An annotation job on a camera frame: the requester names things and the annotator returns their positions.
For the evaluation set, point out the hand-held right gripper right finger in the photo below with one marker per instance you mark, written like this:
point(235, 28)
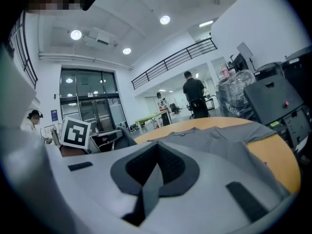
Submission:
point(189, 174)

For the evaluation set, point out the round ceiling light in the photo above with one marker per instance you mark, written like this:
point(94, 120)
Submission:
point(126, 50)
point(76, 34)
point(165, 19)

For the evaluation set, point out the black office chair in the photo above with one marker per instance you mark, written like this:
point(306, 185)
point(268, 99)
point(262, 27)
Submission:
point(198, 106)

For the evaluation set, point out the small black case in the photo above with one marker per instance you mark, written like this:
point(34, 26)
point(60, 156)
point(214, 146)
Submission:
point(269, 69)

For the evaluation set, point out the short black balcony railing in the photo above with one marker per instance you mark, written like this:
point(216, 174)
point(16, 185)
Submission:
point(24, 50)

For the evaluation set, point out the ceiling air conditioner unit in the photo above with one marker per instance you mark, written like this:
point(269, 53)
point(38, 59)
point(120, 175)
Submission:
point(98, 39)

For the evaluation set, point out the black-framed glass doors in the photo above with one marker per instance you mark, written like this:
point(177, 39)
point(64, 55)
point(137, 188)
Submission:
point(90, 99)

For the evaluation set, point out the green table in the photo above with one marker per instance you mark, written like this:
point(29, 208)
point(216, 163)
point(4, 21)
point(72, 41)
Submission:
point(148, 118)

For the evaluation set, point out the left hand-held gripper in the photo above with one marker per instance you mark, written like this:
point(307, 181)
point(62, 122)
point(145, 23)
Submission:
point(74, 133)

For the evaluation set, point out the grey clothing item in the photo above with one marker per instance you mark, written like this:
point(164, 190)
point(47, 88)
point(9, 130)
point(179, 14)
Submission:
point(229, 145)

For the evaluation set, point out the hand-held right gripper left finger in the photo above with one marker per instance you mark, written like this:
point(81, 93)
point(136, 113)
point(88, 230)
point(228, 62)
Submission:
point(122, 173)

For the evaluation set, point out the large black case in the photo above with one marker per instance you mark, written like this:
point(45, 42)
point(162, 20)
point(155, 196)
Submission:
point(298, 69)

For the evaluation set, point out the white ceiling pipe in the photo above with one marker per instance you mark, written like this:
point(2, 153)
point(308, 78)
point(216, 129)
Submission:
point(85, 58)

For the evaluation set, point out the pink bottle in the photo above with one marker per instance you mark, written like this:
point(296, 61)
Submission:
point(224, 72)

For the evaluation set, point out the long black balcony railing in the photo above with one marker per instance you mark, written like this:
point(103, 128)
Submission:
point(170, 61)

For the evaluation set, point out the black cart with red button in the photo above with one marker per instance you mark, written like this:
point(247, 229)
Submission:
point(275, 101)

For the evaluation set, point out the rectangular ceiling light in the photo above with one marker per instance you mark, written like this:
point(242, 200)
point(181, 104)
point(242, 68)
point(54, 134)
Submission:
point(206, 23)

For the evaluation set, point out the blue wall poster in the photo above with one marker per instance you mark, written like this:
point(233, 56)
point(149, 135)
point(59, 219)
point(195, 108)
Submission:
point(54, 115)

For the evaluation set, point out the plastic-wrapped dark bundle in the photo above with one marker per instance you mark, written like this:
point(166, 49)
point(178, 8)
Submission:
point(235, 94)

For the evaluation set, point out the white panel on stand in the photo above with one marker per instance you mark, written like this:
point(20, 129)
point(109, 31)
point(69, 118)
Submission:
point(244, 50)

